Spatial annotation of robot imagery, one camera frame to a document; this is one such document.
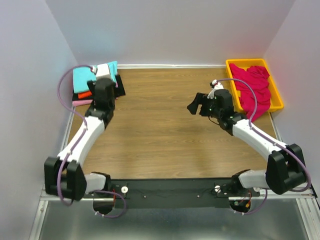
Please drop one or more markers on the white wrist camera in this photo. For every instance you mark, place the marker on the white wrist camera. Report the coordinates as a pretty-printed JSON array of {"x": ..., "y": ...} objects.
[
  {"x": 101, "y": 71},
  {"x": 215, "y": 85}
]

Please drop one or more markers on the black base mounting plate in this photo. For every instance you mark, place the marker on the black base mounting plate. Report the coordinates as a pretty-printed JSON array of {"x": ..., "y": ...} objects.
[{"x": 169, "y": 193}]

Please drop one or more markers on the teal t shirt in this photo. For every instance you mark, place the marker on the teal t shirt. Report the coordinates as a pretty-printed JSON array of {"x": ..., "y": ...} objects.
[{"x": 82, "y": 75}]

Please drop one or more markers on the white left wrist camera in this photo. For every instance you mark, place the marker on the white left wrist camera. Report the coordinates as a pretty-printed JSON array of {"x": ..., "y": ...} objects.
[{"x": 101, "y": 71}]

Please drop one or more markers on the aluminium frame rail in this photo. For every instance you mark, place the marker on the aluminium frame rail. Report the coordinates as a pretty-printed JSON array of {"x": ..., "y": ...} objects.
[{"x": 292, "y": 216}]

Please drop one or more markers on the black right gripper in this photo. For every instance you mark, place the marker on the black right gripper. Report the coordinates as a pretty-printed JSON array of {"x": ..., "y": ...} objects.
[{"x": 199, "y": 99}]

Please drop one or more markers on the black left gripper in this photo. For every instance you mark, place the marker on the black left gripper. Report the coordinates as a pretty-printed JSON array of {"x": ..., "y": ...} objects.
[{"x": 113, "y": 89}]

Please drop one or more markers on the orange folded t shirt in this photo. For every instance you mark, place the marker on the orange folded t shirt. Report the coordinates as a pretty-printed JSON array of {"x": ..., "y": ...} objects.
[{"x": 85, "y": 94}]

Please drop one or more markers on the yellow plastic bin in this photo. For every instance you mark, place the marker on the yellow plastic bin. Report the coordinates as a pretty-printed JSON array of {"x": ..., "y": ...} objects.
[{"x": 276, "y": 102}]

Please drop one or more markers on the pink folded t shirt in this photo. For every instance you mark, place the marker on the pink folded t shirt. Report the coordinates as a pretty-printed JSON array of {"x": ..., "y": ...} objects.
[{"x": 76, "y": 103}]

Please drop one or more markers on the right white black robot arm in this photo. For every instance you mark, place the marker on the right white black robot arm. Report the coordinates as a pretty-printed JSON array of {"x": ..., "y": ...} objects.
[{"x": 285, "y": 169}]

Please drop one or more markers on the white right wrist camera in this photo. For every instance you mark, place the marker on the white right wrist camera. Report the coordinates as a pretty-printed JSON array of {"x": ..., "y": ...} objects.
[{"x": 215, "y": 85}]

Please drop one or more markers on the magenta crumpled t shirt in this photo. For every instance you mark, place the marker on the magenta crumpled t shirt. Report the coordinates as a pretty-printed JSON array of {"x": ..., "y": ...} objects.
[{"x": 256, "y": 88}]

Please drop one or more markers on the black folded t shirt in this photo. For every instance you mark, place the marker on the black folded t shirt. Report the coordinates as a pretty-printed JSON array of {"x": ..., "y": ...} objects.
[{"x": 119, "y": 90}]

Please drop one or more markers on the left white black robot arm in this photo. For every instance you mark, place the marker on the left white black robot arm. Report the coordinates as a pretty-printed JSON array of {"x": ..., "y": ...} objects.
[{"x": 63, "y": 174}]

